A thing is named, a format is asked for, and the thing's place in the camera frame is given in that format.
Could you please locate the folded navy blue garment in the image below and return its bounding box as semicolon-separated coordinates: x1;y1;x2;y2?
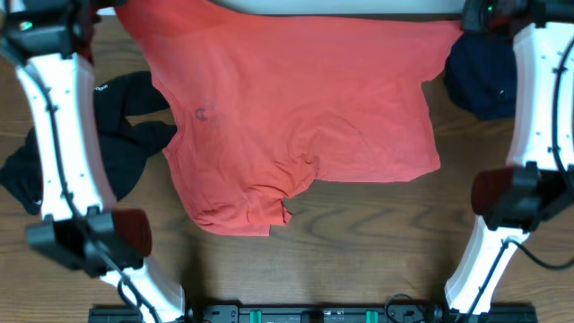
444;33;517;121

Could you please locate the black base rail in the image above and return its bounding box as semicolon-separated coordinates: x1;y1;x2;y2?
87;301;538;323

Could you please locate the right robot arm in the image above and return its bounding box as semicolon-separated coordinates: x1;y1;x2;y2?
428;0;573;322

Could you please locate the black t-shirt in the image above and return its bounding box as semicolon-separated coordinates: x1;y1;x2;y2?
1;71;177;215

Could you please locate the red printed t-shirt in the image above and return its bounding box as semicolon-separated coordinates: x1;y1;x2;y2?
116;0;461;236

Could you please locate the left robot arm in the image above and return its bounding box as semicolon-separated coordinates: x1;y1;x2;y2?
1;0;187;322

